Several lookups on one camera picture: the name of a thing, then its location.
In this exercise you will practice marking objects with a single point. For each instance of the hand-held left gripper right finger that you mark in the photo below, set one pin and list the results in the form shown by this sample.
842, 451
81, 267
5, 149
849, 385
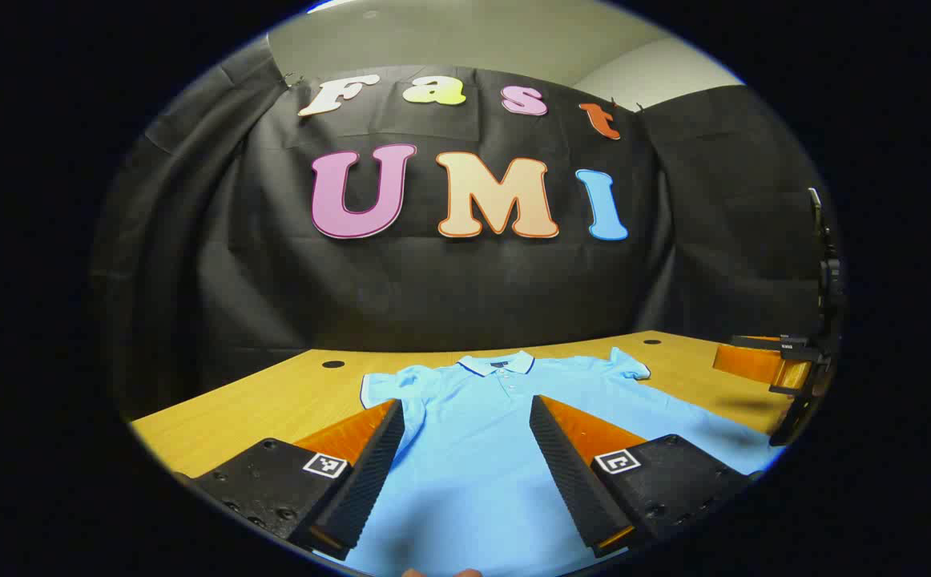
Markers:
566, 473

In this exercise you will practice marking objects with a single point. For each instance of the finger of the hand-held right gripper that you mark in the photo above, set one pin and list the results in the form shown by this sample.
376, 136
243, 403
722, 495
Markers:
754, 365

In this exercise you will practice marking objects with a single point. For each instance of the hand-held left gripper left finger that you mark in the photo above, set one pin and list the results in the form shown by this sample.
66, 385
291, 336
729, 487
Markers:
369, 481

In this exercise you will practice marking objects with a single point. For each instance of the light blue T-shirt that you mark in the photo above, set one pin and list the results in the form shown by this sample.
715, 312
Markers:
473, 449

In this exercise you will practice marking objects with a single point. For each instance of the black backdrop cloth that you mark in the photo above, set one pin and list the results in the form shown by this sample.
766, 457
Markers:
433, 288

